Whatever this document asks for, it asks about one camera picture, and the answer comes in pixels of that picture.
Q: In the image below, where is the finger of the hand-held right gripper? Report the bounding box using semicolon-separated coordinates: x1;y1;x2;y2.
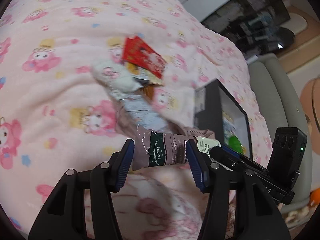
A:
211;149;265;175
220;144;270;175

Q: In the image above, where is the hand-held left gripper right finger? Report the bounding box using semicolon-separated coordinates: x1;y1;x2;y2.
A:
186;139;292;240

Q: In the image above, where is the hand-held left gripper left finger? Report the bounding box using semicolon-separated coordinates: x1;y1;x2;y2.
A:
29;139;135;240

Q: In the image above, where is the mauve hand cream tube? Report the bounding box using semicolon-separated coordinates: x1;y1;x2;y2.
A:
131;127;222;172

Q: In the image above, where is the black cardboard box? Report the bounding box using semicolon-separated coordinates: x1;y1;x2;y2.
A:
194;79;253;163

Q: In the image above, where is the silver white packet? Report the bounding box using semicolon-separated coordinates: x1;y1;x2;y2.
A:
109;85;173;133

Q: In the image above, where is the brown yellow packet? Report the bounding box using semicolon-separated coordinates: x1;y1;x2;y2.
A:
126;62;163;98

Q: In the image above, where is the white plush keychain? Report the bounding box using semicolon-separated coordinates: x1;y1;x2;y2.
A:
91;60;140;93

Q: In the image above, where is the red printed packet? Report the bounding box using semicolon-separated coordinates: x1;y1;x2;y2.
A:
122;36;167;79

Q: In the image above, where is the yellow corn snack packet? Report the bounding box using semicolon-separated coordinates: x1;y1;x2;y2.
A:
226;135;245;155

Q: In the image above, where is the white printed packet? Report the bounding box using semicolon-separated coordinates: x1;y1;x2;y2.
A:
222;111;237;140

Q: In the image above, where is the orange plush toy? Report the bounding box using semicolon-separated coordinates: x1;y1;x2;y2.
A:
309;187;320;205

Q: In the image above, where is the beige cartoon floor mat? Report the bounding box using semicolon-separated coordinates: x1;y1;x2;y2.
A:
299;77;320;135

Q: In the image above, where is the cream printed cloth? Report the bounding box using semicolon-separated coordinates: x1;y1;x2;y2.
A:
286;204;316;228

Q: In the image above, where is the pink printed blanket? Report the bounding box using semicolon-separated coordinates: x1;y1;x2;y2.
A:
0;0;275;240

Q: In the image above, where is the dark glass cabinet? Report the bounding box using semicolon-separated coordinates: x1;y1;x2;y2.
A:
200;0;297;58

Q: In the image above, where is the grey padded bed frame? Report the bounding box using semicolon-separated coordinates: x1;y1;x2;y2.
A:
246;52;315;205

